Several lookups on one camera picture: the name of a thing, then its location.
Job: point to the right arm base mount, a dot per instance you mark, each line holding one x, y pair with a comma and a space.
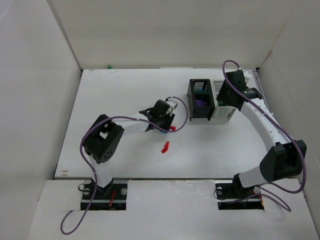
230, 199

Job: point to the purple rectangular lego brick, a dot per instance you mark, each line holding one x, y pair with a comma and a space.
200, 103

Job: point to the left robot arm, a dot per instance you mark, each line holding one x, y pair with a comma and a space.
101, 144

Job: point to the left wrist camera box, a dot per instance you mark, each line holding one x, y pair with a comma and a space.
172, 103

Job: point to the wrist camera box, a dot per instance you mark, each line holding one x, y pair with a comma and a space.
172, 103
247, 75

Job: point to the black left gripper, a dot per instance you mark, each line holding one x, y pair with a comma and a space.
163, 122

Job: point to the red slope lego upper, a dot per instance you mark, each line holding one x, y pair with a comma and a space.
173, 128

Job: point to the black slatted container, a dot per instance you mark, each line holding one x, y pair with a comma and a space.
200, 99

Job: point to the long red lego piece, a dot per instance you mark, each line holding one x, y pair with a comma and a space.
166, 147

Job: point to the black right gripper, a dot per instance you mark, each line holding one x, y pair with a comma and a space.
225, 94

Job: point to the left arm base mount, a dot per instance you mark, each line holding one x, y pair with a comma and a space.
115, 200

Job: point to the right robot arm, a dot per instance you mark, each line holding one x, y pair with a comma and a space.
284, 156

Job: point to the white slatted container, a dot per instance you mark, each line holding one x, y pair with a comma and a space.
225, 111

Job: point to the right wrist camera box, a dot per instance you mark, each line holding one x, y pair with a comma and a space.
247, 75

